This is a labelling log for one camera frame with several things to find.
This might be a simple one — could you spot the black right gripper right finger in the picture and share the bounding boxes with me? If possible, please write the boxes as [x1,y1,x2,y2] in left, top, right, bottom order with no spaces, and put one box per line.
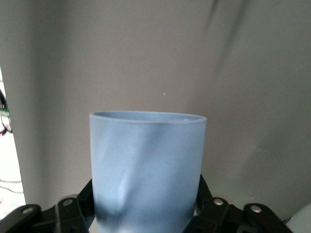
[184,173,291,233]

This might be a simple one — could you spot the light blue plastic cup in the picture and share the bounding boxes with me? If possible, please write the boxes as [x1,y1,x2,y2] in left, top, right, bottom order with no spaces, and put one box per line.
[88,110,208,233]

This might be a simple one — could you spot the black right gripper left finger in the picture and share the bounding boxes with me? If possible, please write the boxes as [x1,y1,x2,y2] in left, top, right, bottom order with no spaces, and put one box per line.
[0,178,95,233]

